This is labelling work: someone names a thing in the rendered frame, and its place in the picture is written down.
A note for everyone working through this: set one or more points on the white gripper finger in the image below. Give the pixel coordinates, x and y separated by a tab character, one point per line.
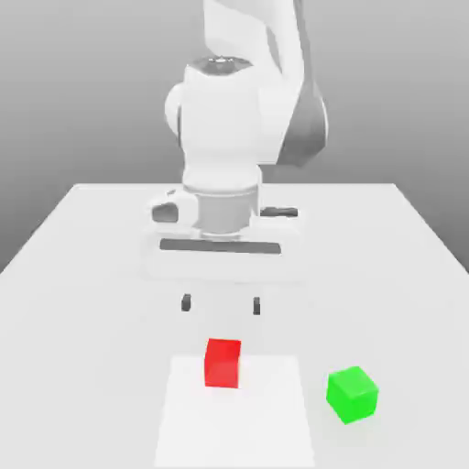
256	306
185	303

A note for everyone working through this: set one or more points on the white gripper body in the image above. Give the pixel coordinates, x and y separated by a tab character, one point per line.
220	265

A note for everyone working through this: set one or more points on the small red cube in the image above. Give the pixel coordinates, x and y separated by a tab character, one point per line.
222	363

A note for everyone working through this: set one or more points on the small green cube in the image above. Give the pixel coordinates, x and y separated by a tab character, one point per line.
351	395

